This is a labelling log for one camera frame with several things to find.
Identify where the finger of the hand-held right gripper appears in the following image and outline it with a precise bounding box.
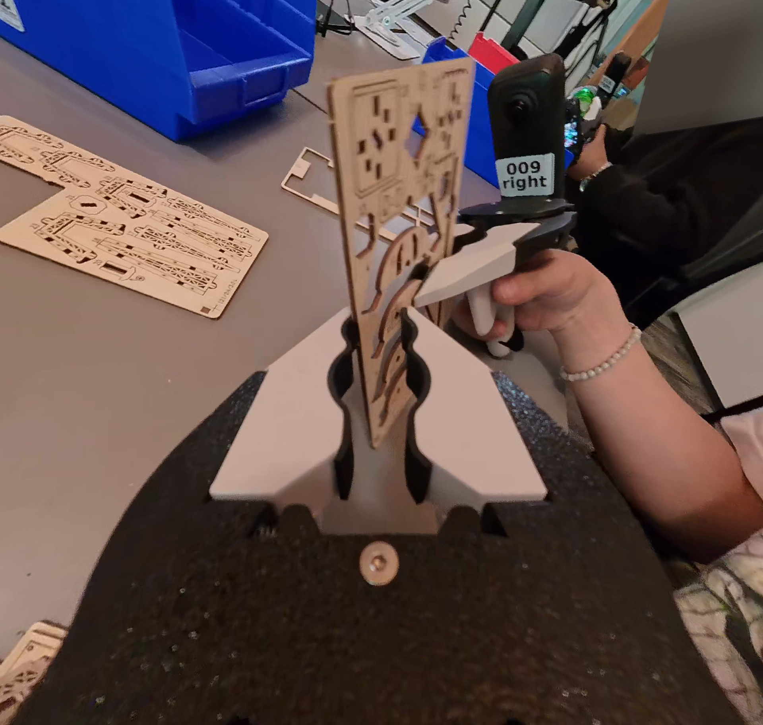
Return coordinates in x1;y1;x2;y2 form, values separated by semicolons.
413;223;541;308

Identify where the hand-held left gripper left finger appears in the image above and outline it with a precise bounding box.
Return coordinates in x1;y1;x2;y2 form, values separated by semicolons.
209;306;361;508

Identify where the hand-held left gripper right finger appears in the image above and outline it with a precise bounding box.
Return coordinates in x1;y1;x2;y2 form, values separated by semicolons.
399;308;549;508

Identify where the wooden puzzle sheet with arcs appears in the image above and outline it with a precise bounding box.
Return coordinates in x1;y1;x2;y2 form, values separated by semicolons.
327;57;476;450

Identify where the person's right forearm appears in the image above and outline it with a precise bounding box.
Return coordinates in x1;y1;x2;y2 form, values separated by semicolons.
563;331;763;565

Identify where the person's right hand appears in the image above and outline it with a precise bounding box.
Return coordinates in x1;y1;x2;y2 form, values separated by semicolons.
450;249;633;373

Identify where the small blue storage bin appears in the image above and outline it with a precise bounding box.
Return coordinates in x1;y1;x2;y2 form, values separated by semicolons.
420;36;504;190

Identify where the red storage bin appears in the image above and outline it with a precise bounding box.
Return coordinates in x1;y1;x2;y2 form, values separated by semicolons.
468;32;521;76

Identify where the white articulated stand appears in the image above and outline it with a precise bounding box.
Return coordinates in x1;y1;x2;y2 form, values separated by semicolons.
352;0;463;61

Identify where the wooden sheet with tower parts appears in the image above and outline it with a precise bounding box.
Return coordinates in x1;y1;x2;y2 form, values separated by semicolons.
0;115;269;319

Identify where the small wooden puzzle sheet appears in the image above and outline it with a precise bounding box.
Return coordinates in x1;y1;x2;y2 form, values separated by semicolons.
0;620;68;717

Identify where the large blue storage bin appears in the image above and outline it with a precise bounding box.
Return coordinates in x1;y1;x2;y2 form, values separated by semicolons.
0;0;318;143

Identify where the white bead bracelet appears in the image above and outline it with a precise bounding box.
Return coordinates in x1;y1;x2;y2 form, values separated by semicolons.
559;324;643;382

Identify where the thin wooden frame offcut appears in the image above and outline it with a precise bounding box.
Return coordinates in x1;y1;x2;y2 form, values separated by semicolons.
281;147;436;243

